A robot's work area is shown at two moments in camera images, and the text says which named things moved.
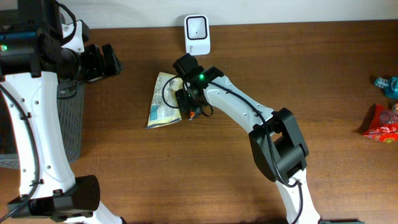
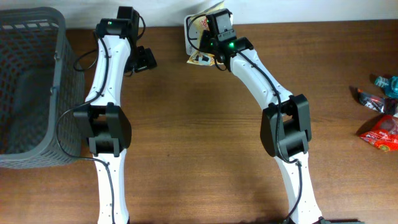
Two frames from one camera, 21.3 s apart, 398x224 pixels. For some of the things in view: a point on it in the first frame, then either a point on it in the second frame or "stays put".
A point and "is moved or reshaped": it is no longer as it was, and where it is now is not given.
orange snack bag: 383,124 is moved or reshaped
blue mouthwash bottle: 390,85 stays put
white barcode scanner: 197,34 stays put
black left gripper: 94,62 -> 145,60
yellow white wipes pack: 164,109 -> 194,27
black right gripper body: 181,100 -> 203,45
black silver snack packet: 192,114 -> 386,105
